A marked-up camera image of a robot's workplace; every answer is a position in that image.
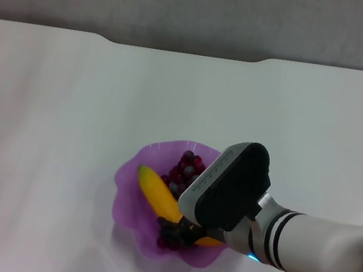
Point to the purple wavy plastic bowl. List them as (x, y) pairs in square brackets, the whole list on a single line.
[(128, 210)]

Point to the yellow banana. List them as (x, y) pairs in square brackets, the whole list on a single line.
[(159, 191)]

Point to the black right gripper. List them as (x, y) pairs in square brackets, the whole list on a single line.
[(215, 235)]

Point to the dark red grape bunch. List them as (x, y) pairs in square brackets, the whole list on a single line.
[(184, 174)]

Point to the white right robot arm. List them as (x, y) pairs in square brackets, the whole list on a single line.
[(316, 247)]

